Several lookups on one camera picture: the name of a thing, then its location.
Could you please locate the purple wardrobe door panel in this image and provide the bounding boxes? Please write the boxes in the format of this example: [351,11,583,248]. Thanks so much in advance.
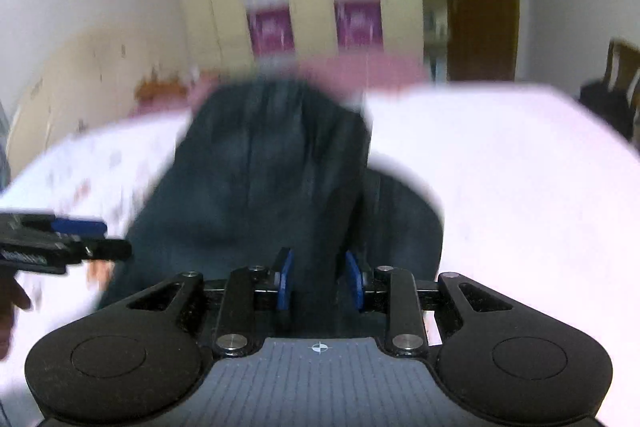
[334,0,385,52]
[247,7,296,58]

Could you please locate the brown object by headboard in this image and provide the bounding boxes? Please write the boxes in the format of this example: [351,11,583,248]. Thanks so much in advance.
[135,74,193,105]

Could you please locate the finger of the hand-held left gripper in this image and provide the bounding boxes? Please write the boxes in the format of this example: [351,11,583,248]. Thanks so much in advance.
[65,239,133,264]
[22,214,109,240]

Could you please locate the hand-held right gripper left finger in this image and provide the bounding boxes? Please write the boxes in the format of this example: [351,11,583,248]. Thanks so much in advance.
[127,248,296,358]

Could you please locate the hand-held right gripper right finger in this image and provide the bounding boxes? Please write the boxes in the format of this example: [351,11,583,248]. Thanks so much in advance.
[345,251,521,358]

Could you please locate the person's left hand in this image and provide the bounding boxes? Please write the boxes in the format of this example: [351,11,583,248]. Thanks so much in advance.
[0,275,32,361]

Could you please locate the cream headboard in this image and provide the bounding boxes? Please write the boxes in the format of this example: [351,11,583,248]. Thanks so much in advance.
[7,27,221,162]

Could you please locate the wooden chair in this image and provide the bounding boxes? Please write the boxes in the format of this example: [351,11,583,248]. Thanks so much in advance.
[580,38,640,142]

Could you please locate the dark cloth on chair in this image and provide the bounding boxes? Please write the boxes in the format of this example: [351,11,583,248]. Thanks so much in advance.
[579,78,636,138]

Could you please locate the dark pants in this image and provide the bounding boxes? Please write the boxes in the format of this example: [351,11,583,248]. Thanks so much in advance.
[97,77,446,338]

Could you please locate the bed with white floral sheet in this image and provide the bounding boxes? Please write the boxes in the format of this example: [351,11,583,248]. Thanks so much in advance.
[0,82,640,427]

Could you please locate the pink pillow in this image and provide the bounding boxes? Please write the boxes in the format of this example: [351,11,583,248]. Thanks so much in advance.
[130,52,436,118]

